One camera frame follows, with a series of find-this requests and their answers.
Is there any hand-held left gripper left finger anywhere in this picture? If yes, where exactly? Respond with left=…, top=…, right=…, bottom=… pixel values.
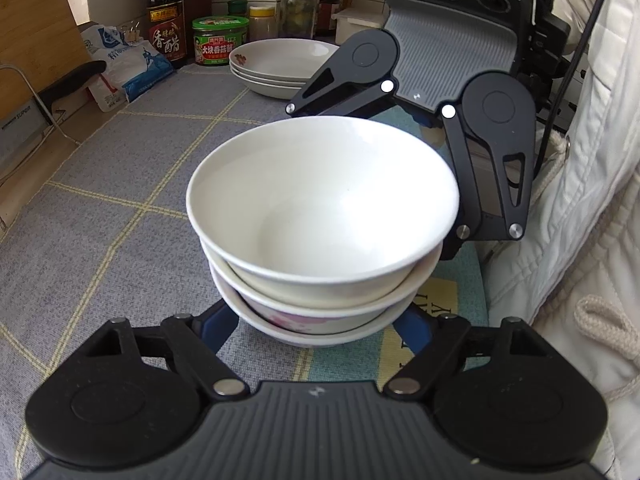
left=75, top=300, right=248, bottom=401

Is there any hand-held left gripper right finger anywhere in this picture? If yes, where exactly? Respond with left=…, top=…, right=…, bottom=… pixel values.
left=382, top=305, right=556, bottom=398

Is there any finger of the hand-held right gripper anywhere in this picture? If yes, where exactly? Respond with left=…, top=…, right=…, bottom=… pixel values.
left=440, top=105, right=531, bottom=261
left=285, top=67, right=396, bottom=121

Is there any white plate with fruit print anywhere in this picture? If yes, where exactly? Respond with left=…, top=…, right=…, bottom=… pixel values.
left=235, top=77, right=311, bottom=100
left=231, top=67, right=321, bottom=90

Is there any white bowl with pink flowers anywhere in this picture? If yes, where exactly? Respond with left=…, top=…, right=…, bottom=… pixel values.
left=210, top=265, right=426, bottom=348

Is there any plain white bowl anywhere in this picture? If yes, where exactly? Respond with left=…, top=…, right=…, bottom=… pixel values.
left=186, top=116, right=460, bottom=295
left=200, top=240, right=443, bottom=318

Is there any white plastic container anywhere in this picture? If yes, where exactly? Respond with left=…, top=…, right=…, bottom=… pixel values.
left=334, top=7, right=388, bottom=46

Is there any clear glass bottle red cap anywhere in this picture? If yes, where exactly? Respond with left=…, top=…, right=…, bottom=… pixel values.
left=278, top=0, right=315, bottom=41

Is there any yellow-lidded spice jar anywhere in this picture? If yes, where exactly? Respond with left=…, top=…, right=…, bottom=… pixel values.
left=248, top=4, right=277, bottom=42

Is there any white padded jacket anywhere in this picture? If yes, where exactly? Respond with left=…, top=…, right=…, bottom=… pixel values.
left=480, top=0, right=640, bottom=480

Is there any green-lidded sauce jar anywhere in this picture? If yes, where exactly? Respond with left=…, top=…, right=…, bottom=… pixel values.
left=192, top=16, right=250, bottom=67

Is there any grey checked table mat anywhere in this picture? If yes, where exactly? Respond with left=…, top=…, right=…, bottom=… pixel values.
left=0, top=62, right=488, bottom=480

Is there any dark vinegar bottle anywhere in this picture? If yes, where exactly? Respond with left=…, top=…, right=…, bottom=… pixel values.
left=146, top=0, right=188, bottom=68

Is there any white and blue salt bag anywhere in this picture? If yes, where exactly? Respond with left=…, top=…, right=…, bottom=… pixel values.
left=80, top=21, right=178, bottom=112

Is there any bamboo cutting board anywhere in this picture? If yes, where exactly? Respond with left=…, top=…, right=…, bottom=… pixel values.
left=0, top=0, right=91, bottom=111

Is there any black cable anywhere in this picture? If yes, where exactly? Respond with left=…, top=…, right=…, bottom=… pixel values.
left=537, top=0, right=616, bottom=181

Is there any white jacket drawstring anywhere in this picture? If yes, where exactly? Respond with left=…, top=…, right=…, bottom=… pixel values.
left=574, top=296, right=640, bottom=401

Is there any black-handled kitchen knife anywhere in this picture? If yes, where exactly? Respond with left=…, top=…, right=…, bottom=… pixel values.
left=0, top=60, right=108, bottom=151

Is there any metal wire rack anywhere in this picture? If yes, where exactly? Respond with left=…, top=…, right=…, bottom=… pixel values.
left=0, top=65, right=81, bottom=146

